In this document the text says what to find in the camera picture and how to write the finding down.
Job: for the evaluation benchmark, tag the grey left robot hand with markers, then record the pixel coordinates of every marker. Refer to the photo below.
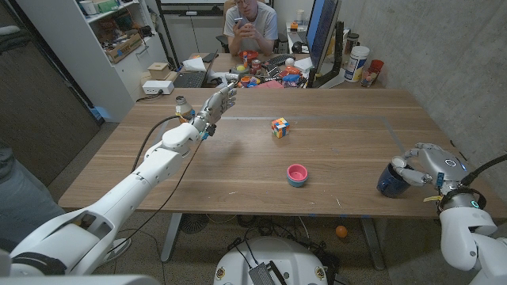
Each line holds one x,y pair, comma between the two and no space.
216,107

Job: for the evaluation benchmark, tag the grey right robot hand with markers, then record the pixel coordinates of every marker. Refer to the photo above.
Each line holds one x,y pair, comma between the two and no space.
441,164

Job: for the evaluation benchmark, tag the small white bottle cap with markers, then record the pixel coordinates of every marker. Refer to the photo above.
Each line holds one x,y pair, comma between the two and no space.
399,161

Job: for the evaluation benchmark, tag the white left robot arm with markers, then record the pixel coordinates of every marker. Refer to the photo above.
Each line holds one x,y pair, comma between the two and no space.
130,190

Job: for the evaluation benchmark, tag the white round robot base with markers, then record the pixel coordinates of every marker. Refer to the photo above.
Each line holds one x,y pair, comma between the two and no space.
285,257

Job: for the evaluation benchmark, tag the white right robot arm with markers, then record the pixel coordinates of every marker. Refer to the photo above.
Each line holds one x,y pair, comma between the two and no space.
463,233

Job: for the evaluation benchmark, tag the plastic bottle with orange liquid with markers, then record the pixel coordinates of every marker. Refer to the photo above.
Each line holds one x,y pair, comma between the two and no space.
183,107

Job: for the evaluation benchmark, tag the multicoloured puzzle cube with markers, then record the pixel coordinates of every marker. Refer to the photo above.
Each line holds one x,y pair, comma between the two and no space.
280,128

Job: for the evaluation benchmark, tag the pink stacking cup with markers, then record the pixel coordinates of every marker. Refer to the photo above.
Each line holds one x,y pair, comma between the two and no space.
297,173

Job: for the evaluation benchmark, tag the blue stacking cup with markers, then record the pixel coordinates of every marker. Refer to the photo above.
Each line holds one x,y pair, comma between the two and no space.
296,183

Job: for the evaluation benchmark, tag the red plastic cup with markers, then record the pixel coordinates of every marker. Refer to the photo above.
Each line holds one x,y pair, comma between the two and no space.
377,65

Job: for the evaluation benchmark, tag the white cup on shelf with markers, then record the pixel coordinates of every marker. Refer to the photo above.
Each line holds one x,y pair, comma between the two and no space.
88,7

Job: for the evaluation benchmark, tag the black laptop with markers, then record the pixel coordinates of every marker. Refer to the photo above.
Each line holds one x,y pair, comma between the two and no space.
190,79

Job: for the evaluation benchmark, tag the white paper sheet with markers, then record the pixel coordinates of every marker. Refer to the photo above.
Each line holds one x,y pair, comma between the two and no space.
194,64

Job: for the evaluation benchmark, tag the dark blue mug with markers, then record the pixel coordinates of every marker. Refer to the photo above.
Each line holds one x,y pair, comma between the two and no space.
390,186

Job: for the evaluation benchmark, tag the white power box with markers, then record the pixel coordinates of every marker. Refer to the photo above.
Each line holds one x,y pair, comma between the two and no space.
157,87

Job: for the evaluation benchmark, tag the red bowl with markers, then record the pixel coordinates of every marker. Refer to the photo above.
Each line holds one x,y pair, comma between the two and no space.
248,54

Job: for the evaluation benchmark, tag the small cardboard tissue box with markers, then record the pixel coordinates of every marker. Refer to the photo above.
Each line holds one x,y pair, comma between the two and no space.
158,70

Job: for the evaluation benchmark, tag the black keyboard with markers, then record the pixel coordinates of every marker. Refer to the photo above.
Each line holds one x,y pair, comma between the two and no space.
279,59

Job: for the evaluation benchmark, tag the white ball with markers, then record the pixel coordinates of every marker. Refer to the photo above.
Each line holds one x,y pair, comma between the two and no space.
290,62

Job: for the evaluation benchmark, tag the smartphone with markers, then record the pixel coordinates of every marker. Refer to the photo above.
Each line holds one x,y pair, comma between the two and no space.
238,21

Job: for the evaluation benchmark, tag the seated person in grey shirt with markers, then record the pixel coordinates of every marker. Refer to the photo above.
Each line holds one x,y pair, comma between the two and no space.
265,20

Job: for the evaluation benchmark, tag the grey table leg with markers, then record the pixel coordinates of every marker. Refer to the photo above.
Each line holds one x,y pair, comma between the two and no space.
171,237
373,245

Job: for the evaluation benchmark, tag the long cardboard box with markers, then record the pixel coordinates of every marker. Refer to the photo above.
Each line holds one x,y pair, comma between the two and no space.
124,49

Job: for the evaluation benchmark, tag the clear glass with items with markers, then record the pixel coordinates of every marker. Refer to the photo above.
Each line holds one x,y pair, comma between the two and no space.
368,78

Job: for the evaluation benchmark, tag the round black floor grate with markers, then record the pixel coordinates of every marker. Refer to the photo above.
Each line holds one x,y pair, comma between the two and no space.
194,223

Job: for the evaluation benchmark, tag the orange ball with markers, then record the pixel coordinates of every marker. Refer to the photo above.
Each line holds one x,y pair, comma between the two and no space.
341,231

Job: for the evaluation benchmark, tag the computer monitor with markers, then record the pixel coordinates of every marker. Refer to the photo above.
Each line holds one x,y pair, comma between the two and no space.
321,31

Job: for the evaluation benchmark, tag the white canister with label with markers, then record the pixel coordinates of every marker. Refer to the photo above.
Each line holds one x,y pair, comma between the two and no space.
355,63

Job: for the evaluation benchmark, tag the black monitor stand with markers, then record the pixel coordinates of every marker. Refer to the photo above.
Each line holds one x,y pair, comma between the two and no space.
338,51

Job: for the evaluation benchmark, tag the white shelf unit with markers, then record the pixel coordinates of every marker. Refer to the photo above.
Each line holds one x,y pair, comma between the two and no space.
79,59

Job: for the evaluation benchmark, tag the green box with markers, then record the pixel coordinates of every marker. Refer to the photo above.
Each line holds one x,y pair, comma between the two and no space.
107,5

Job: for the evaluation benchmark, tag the dark lidded jar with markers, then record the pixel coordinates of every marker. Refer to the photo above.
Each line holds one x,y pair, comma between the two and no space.
351,42

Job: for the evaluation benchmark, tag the grey finned module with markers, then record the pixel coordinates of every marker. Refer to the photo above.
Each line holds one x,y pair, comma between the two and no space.
261,275

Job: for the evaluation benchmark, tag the standing operator in jeans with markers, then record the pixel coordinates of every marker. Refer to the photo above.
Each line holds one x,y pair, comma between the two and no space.
24,202

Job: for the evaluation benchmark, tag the operator left black glove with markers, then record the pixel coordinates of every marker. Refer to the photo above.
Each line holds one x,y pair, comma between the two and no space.
12,39

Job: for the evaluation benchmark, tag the white robot torso edge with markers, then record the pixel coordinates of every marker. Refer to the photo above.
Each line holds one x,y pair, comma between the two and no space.
79,280

